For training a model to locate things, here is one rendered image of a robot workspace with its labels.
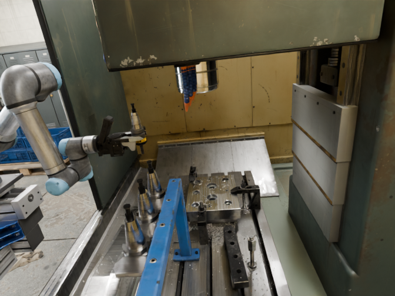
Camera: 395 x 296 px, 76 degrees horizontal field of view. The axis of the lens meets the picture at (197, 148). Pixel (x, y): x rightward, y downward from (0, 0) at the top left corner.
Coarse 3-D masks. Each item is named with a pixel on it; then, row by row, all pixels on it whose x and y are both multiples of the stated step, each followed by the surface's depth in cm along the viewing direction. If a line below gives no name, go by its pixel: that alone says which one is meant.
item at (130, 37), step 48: (96, 0) 58; (144, 0) 57; (192, 0) 57; (240, 0) 57; (288, 0) 56; (336, 0) 56; (144, 48) 61; (192, 48) 61; (240, 48) 60; (288, 48) 60
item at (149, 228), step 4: (140, 224) 66; (144, 224) 65; (148, 224) 65; (152, 224) 65; (144, 228) 64; (148, 228) 64; (152, 228) 64; (144, 232) 63; (148, 232) 63; (152, 232) 62; (152, 236) 61
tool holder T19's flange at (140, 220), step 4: (156, 208) 70; (136, 212) 69; (156, 212) 70; (136, 216) 68; (152, 216) 67; (156, 216) 67; (140, 220) 66; (144, 220) 66; (148, 220) 66; (152, 220) 66; (156, 220) 68
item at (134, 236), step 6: (126, 222) 55; (132, 222) 55; (126, 228) 55; (132, 228) 55; (138, 228) 56; (126, 234) 56; (132, 234) 55; (138, 234) 56; (126, 240) 56; (132, 240) 56; (138, 240) 56; (144, 240) 58; (126, 246) 57; (132, 246) 56; (138, 246) 56
